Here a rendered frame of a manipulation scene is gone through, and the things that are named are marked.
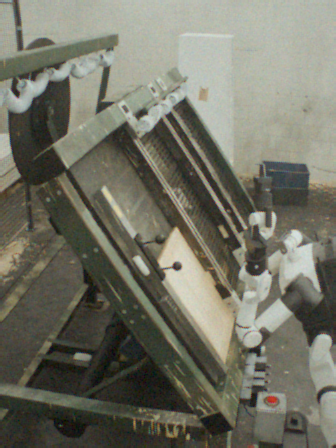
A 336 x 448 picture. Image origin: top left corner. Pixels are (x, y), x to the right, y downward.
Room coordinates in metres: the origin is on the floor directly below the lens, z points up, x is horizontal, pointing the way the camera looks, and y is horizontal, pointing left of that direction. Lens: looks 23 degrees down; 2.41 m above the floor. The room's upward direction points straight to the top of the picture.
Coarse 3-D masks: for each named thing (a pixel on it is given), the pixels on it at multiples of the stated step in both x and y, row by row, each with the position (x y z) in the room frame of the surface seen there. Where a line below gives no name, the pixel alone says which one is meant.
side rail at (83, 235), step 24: (48, 192) 1.74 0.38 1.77; (72, 192) 1.75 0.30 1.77; (72, 216) 1.72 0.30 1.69; (72, 240) 1.73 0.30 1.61; (96, 240) 1.70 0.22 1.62; (96, 264) 1.71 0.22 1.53; (120, 264) 1.72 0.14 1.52; (120, 288) 1.69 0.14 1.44; (120, 312) 1.69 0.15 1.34; (144, 312) 1.67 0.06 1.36; (144, 336) 1.68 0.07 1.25; (168, 336) 1.67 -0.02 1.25; (168, 360) 1.66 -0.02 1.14; (192, 384) 1.64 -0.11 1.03; (192, 408) 1.63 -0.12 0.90; (216, 408) 1.61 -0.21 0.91
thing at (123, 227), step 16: (96, 192) 1.97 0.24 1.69; (112, 208) 1.95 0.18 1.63; (128, 224) 1.98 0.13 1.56; (128, 240) 1.94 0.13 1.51; (144, 256) 1.93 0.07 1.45; (160, 288) 1.91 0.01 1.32; (176, 304) 1.90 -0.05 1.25; (192, 320) 1.92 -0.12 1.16; (192, 336) 1.89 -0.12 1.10; (208, 352) 1.87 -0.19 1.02; (224, 368) 1.87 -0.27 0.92
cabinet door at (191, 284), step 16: (176, 240) 2.31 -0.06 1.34; (160, 256) 2.10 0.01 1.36; (176, 256) 2.22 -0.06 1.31; (192, 256) 2.35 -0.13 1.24; (176, 272) 2.12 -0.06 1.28; (192, 272) 2.25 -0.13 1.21; (176, 288) 2.03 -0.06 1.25; (192, 288) 2.15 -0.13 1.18; (208, 288) 2.30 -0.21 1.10; (192, 304) 2.06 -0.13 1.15; (208, 304) 2.19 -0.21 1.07; (224, 304) 2.33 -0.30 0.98; (208, 320) 2.09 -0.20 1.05; (224, 320) 2.23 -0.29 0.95; (208, 336) 1.99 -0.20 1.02; (224, 336) 2.12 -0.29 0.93; (224, 352) 2.02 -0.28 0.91
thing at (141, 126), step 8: (184, 80) 3.12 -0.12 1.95; (160, 96) 2.51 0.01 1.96; (168, 96) 2.83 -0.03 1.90; (176, 96) 2.93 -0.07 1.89; (184, 96) 3.15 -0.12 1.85; (152, 104) 2.34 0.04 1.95; (160, 104) 2.64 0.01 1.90; (168, 104) 2.74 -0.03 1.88; (144, 112) 2.24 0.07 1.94; (168, 112) 2.72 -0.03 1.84; (144, 120) 2.32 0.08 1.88; (152, 120) 2.37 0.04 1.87; (144, 128) 2.39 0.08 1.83
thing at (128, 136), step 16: (128, 112) 2.49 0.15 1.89; (160, 112) 2.45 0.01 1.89; (128, 128) 2.45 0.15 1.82; (128, 144) 2.44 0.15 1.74; (144, 160) 2.43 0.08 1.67; (144, 176) 2.43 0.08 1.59; (160, 176) 2.45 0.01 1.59; (160, 192) 2.41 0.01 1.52; (176, 208) 2.40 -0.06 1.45; (176, 224) 2.40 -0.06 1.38; (192, 224) 2.43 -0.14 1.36; (192, 240) 2.38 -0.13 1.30; (208, 256) 2.37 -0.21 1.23; (208, 272) 2.36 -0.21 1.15; (224, 288) 2.35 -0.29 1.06; (240, 304) 2.36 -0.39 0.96
